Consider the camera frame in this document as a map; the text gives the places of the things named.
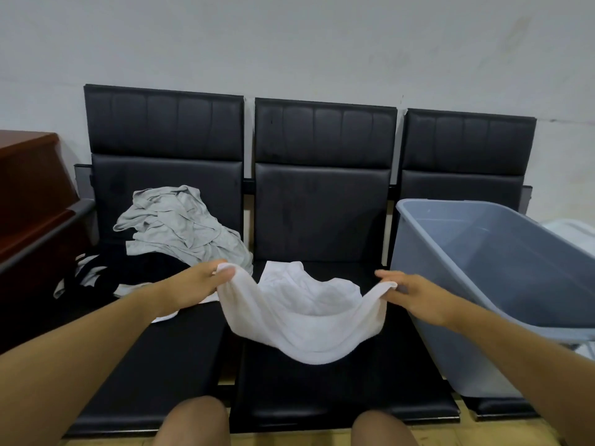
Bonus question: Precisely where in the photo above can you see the person's left hand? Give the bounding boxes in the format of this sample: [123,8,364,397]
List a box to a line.
[153,260,237,319]

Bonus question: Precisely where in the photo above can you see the person's right hand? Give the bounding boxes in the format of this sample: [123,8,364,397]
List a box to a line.
[374,269,459,328]

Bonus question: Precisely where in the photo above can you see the grey tank top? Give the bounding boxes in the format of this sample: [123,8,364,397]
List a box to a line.
[113,282,219,323]

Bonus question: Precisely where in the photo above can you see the blue-grey plastic bin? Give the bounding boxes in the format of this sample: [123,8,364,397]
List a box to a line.
[389,198,595,399]

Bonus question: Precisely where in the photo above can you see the white garment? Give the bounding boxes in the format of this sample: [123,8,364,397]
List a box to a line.
[216,260,399,366]

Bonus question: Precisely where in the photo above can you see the white bin lid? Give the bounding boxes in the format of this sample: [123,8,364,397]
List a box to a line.
[541,219,595,363]

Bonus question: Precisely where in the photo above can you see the person's right forearm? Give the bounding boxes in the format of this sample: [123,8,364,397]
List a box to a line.
[446,297,595,446]

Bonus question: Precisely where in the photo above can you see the person's left forearm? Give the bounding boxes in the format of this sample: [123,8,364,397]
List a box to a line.
[0,285,164,446]

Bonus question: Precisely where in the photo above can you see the person's right leg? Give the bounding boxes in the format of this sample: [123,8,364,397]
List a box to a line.
[351,409,419,446]

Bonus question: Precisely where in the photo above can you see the person's leg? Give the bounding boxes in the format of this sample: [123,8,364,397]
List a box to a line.
[351,409,419,446]
[153,396,232,446]

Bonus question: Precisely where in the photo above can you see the person's left leg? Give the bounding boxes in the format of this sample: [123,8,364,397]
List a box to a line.
[153,396,232,446]

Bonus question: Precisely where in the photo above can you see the black leather bench chair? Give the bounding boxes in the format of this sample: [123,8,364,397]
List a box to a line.
[230,98,461,432]
[388,108,540,421]
[64,84,246,437]

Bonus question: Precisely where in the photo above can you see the brown wooden cabinet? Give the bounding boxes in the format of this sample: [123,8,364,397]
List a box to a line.
[0,129,96,354]

